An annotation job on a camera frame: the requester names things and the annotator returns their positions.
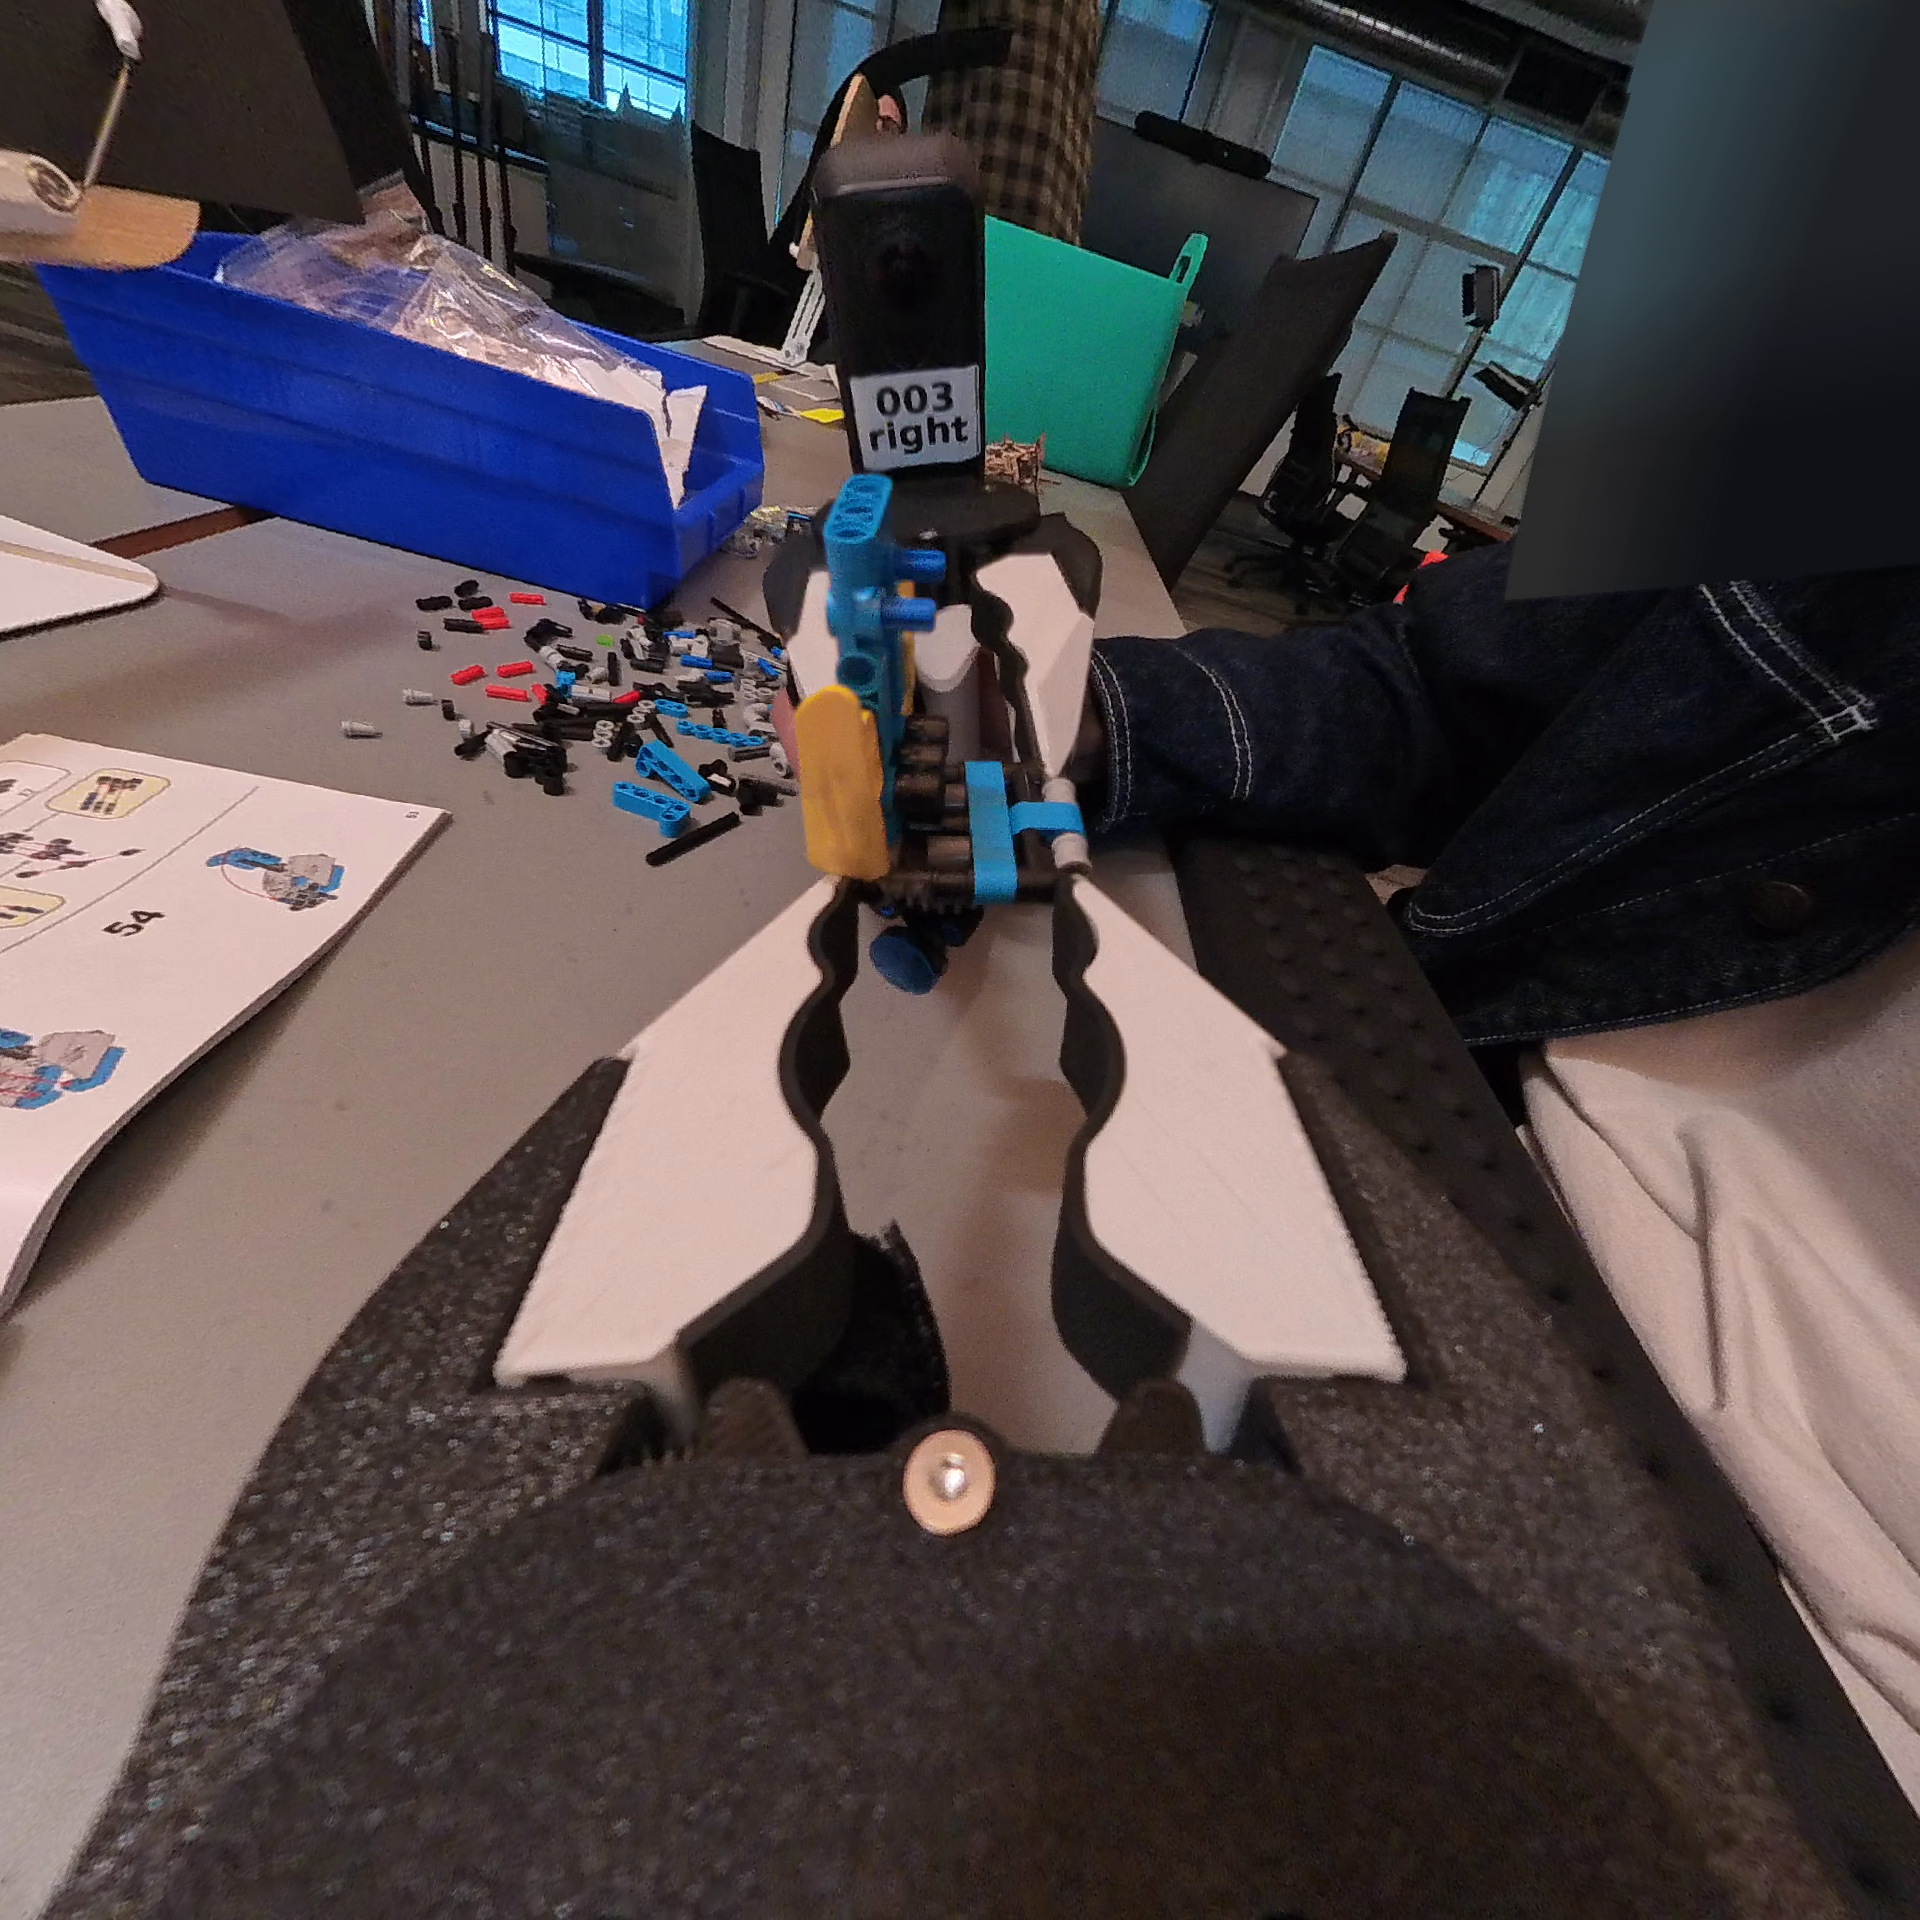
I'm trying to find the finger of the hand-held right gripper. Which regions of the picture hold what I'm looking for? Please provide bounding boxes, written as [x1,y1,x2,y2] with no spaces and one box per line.
[981,554,1113,792]
[890,583,984,735]

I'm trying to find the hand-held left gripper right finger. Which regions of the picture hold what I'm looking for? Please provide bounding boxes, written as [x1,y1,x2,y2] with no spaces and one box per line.
[1052,880,1403,1383]

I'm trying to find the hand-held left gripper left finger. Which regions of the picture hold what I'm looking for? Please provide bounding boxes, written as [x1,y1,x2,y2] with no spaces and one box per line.
[495,887,863,1384]

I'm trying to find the blue yellow brick assembly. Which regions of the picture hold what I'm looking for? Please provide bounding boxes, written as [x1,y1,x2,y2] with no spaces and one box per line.
[781,492,935,887]

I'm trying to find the blue beam with black pins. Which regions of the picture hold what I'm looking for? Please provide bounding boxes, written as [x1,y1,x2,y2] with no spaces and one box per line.
[962,761,1085,902]

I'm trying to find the black grey gear assembly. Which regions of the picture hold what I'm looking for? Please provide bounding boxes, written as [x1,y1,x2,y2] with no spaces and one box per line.
[863,712,992,993]

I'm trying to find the grey desk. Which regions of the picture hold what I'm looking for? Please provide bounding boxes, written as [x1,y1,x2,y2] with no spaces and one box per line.
[0,331,1377,1920]

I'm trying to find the teal plastic bin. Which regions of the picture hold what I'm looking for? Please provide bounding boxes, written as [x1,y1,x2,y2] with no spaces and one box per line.
[984,222,1209,492]

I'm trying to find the black tilted board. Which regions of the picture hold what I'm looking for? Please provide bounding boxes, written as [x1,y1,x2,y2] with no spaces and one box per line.
[1122,235,1401,591]

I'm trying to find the pile of loose small bricks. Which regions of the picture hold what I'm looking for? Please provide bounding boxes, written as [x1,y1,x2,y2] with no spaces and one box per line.
[341,557,829,875]

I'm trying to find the clear plastic parts bag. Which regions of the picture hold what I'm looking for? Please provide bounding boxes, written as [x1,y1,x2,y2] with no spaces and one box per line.
[217,222,708,409]

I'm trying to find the person's light trousers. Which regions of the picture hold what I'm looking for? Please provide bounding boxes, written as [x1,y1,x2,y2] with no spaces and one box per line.
[1515,932,1920,1802]

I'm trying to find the blue storage bin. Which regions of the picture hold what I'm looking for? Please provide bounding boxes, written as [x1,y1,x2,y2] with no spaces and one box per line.
[39,229,768,607]

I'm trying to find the open instruction booklet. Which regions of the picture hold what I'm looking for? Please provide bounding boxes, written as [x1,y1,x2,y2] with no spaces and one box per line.
[0,731,448,1305]

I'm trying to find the person's denim jacket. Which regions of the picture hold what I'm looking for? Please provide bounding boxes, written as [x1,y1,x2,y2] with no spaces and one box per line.
[1395,557,1920,1044]

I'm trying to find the black panel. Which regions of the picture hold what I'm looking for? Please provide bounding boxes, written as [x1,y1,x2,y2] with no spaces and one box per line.
[0,0,419,229]

